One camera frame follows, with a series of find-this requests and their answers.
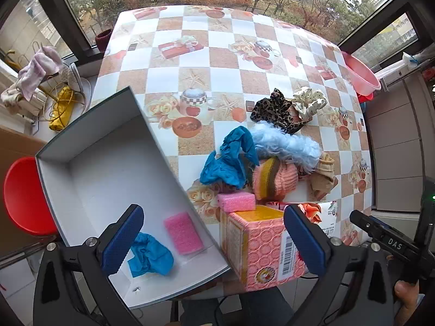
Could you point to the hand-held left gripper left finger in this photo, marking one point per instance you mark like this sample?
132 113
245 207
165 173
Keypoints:
122 241

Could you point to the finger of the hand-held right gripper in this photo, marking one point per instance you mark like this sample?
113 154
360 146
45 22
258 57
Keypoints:
390 241

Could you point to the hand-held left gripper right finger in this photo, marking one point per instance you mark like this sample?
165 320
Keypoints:
306 244

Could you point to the grey white cardboard box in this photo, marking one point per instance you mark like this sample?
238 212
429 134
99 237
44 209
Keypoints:
102 176

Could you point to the light blue fluffy plush cloth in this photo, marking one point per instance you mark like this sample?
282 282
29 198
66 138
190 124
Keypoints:
289 146

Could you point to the person's right hand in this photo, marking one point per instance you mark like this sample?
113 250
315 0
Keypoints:
406 295

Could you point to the white floral tissue packet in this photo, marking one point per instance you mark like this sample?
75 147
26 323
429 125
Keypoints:
316 214

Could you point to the crumpled blue glove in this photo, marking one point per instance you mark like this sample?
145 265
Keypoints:
153 254
224 163

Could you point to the pink patterned carton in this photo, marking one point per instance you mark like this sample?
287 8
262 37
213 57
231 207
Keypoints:
258 244

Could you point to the pink sponge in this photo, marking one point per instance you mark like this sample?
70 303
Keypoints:
183 232
236 202

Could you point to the beige sock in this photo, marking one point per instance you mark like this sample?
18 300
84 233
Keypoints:
323 180

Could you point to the pink striped knit sock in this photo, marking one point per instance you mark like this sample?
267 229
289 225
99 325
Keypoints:
282 180

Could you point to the red plastic stool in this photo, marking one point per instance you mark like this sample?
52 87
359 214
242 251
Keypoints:
23 200

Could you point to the leopard print scrunchie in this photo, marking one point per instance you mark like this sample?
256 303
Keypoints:
272 112

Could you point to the white polka-dot scrunchie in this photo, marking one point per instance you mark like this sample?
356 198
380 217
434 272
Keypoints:
312 102

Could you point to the red plastic basin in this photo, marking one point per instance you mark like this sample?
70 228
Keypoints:
365 98

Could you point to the pink plastic basin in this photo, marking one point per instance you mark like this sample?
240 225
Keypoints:
360 74

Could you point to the white plastic bag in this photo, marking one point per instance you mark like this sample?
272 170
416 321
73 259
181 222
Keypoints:
413 57

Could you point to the pale pink cloth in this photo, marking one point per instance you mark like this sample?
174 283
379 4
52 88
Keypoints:
37 71

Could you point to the checkered printed tablecloth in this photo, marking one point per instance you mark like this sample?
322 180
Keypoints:
210 64

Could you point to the red flower pot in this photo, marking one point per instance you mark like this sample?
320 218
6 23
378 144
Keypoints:
103 40

